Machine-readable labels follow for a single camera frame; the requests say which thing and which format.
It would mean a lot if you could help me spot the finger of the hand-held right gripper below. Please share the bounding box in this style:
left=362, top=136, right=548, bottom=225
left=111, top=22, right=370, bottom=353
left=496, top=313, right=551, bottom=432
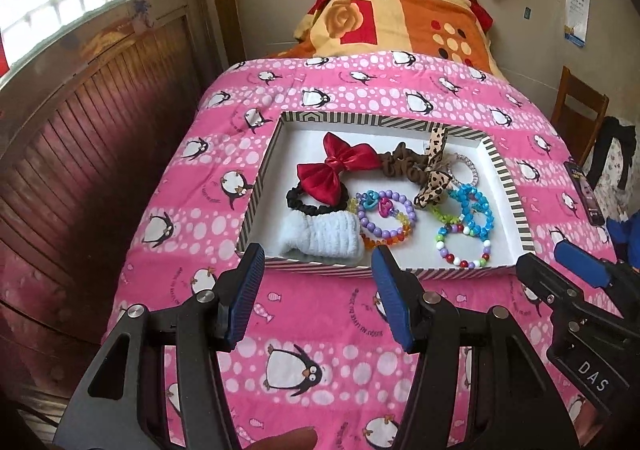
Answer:
left=516, top=253, right=588, bottom=321
left=554, top=240, right=640, bottom=288

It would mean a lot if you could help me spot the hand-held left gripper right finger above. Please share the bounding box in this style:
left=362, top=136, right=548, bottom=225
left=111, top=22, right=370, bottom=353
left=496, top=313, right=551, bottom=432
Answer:
left=370, top=245, right=580, bottom=450

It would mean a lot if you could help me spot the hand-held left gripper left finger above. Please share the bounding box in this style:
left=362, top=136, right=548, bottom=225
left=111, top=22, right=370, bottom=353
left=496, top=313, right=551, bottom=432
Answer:
left=52, top=243, right=266, bottom=450

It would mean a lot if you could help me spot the orange and yellow bead bracelet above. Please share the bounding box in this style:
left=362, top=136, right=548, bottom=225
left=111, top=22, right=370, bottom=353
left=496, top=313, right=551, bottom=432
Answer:
left=349, top=197, right=416, bottom=250

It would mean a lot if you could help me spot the purple bead bracelet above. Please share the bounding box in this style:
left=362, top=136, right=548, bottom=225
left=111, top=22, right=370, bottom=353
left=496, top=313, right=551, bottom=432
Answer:
left=357, top=187, right=417, bottom=240

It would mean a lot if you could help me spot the green bead bracelet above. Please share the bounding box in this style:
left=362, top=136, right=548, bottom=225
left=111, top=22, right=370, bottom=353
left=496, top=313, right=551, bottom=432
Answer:
left=429, top=200, right=463, bottom=231

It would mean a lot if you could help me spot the blue bead bracelet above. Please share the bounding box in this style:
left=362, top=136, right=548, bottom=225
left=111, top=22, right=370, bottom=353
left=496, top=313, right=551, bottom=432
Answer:
left=447, top=183, right=495, bottom=238

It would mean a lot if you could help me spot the black hair scrunchie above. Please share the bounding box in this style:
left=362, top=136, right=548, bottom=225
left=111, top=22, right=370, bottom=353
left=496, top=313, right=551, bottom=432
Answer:
left=286, top=183, right=351, bottom=218

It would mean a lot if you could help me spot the leopard print bow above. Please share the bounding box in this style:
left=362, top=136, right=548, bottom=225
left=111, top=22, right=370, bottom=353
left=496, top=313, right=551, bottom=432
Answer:
left=414, top=126, right=456, bottom=210

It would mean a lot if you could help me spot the brown hair scrunchie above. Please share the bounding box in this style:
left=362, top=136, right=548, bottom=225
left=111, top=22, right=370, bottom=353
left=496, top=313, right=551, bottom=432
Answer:
left=377, top=141, right=431, bottom=186

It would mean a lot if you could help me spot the silver rhinestone bracelet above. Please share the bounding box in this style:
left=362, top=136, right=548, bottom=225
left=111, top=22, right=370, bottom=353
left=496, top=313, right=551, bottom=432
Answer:
left=447, top=154, right=480, bottom=186

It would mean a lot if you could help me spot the striped cardboard box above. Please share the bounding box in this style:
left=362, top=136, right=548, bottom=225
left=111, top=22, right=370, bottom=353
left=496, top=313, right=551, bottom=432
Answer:
left=236, top=110, right=537, bottom=281

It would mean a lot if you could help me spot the person's left hand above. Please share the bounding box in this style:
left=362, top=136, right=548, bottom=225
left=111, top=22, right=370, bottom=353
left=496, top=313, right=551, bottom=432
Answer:
left=252, top=426, right=319, bottom=450

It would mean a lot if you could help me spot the blue garment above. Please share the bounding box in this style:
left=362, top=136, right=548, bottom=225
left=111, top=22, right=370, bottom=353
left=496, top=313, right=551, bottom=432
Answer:
left=607, top=210, right=640, bottom=263

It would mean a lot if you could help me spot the dark smartphone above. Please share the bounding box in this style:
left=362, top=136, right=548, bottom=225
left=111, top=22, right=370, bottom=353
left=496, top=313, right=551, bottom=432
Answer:
left=564, top=159, right=607, bottom=227

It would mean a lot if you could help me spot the pink penguin blanket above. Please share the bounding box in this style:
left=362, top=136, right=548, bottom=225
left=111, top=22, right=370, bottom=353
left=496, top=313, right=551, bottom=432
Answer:
left=107, top=53, right=616, bottom=450

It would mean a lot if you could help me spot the white patterned cloth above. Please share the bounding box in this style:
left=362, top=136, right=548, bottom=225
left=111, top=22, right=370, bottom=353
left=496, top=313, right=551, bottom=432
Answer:
left=587, top=130, right=640, bottom=221

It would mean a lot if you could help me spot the white fluffy headband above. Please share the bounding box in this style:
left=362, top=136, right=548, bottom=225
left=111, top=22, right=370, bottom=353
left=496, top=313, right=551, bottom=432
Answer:
left=276, top=210, right=365, bottom=267

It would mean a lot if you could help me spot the black garment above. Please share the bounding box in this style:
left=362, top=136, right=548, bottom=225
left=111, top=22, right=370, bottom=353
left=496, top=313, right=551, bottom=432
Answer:
left=586, top=116, right=637, bottom=191

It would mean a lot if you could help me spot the wooden chair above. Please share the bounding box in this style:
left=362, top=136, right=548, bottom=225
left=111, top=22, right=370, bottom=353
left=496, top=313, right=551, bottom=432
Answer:
left=550, top=65, right=610, bottom=163

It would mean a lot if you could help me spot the orange floral quilt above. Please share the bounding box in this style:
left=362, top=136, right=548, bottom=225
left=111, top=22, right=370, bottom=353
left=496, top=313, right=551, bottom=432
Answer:
left=265, top=0, right=506, bottom=81

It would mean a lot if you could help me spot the multicolour bead bracelet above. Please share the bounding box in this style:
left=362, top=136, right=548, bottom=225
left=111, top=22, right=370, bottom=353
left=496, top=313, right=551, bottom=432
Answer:
left=434, top=223, right=493, bottom=271

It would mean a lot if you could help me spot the black cable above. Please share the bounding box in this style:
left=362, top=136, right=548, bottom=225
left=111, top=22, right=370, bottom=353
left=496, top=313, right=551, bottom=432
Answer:
left=17, top=407, right=63, bottom=431

